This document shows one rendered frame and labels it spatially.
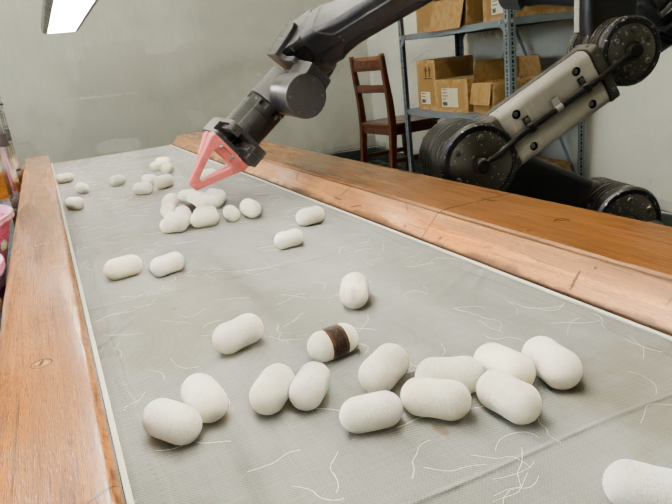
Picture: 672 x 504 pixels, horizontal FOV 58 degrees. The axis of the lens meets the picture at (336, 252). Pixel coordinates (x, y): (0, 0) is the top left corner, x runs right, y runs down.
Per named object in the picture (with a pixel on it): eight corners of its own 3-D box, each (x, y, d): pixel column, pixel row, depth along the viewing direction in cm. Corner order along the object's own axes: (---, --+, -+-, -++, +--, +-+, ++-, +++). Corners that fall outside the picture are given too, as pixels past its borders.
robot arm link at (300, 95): (330, 60, 91) (287, 21, 86) (369, 60, 81) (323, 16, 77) (286, 127, 91) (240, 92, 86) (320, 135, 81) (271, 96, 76)
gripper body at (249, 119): (224, 130, 80) (261, 89, 80) (205, 125, 88) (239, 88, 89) (259, 164, 83) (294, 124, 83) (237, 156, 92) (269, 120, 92)
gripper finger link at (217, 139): (177, 173, 81) (224, 121, 82) (166, 166, 87) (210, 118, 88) (214, 206, 84) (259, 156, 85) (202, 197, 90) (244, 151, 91)
